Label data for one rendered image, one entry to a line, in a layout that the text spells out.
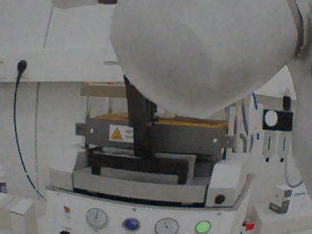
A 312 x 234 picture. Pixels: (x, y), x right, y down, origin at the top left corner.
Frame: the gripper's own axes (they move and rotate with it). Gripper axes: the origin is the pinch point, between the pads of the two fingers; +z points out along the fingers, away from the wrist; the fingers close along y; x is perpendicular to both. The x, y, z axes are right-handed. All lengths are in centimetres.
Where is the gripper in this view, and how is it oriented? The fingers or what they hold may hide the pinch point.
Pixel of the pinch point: (144, 144)
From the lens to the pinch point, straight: 109.2
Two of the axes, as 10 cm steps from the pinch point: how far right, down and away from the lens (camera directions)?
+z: 0.1, 9.2, 3.8
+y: -2.3, 3.7, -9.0
